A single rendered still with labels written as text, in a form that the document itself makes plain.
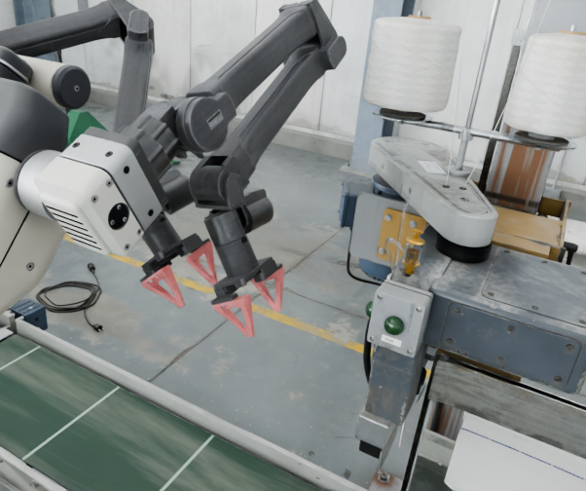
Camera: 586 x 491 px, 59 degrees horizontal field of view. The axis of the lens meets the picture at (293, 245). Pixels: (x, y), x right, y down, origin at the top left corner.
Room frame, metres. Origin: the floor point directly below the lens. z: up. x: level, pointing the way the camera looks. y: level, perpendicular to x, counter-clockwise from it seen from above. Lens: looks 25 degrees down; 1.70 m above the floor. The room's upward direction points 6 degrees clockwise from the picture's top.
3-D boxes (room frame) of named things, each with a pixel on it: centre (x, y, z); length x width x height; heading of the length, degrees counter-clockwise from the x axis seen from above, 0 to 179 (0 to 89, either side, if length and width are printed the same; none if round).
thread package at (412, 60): (1.06, -0.19, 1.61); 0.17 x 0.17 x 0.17
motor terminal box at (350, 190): (1.19, -0.14, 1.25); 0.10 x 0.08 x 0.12; 179
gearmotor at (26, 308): (1.90, 1.22, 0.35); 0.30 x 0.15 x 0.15; 64
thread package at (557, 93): (0.94, -0.43, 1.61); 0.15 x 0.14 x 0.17; 64
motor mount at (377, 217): (1.09, -0.27, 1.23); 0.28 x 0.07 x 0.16; 64
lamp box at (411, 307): (0.66, -0.17, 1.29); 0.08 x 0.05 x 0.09; 64
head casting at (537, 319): (0.74, -0.33, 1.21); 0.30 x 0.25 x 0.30; 64
